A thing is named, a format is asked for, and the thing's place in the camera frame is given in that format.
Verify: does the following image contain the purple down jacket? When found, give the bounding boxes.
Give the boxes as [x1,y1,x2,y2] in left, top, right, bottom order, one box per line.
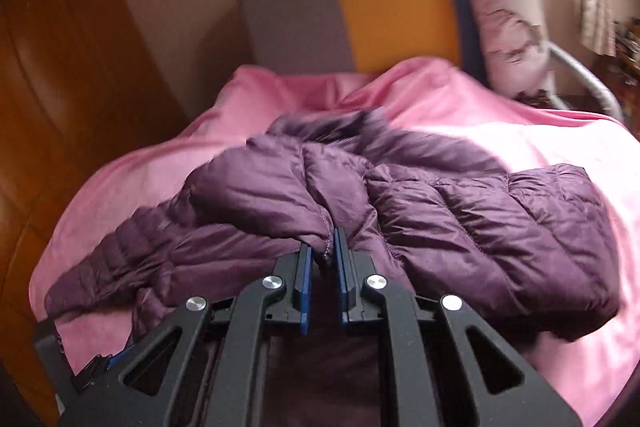
[44,112,620,341]

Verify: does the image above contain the pink bed cover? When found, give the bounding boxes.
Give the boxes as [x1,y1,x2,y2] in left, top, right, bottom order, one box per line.
[28,58,639,426]

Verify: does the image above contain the wooden wardrobe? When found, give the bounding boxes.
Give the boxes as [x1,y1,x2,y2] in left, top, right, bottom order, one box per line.
[1,0,186,426]

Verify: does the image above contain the grey yellow blue headboard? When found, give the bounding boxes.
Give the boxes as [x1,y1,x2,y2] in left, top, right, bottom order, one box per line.
[238,0,488,84]

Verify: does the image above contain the pink deer print pillow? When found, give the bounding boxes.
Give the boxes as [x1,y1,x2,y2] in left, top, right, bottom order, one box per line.
[470,0,554,98]

